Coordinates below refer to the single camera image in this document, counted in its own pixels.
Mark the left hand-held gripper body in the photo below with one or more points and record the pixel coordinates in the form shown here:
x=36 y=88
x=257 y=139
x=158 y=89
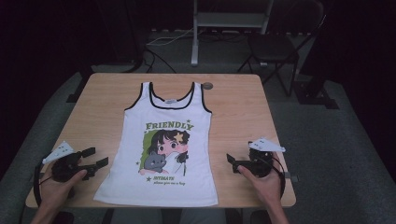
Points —
x=63 y=166

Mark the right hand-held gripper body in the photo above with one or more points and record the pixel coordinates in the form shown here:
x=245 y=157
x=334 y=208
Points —
x=260 y=161

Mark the white printed tank top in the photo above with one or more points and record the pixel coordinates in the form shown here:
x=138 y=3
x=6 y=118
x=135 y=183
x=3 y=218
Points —
x=162 y=124

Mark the person's right hand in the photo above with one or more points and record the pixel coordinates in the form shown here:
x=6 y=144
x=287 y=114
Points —
x=264 y=186

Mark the person's left hand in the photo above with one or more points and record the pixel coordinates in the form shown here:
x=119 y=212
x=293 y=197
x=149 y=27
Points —
x=56 y=191

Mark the person's right leg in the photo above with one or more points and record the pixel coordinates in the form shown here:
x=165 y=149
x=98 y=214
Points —
x=202 y=216

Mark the grey round table grommet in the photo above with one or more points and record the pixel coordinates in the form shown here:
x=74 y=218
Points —
x=207 y=86

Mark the black stand base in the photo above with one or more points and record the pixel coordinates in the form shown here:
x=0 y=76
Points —
x=317 y=96

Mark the black folding chair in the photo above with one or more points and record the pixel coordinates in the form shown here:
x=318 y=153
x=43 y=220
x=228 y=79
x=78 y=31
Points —
x=274 y=46

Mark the grey metal stand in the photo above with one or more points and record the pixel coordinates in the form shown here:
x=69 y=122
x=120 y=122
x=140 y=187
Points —
x=229 y=19

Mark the long power strip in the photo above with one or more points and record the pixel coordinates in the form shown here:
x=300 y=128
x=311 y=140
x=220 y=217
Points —
x=174 y=30

